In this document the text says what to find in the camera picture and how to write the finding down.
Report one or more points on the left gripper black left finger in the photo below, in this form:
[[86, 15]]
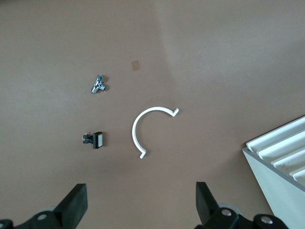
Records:
[[71, 210]]

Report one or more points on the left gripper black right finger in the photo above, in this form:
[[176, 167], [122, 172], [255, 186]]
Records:
[[207, 207]]

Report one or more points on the white plastic drawer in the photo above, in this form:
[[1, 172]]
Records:
[[297, 162], [301, 177], [293, 146], [286, 133]]

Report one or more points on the white drawer cabinet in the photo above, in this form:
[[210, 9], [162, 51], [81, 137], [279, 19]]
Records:
[[274, 190]]

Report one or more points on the small blue electronic component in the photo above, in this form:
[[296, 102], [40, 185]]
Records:
[[97, 84]]

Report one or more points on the brown tape patch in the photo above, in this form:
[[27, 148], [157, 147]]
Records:
[[135, 65]]

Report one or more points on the black rectangular switch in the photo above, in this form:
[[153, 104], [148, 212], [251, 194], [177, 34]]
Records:
[[98, 140]]

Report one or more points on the white curved plastic bracket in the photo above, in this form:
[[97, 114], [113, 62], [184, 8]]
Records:
[[134, 133]]

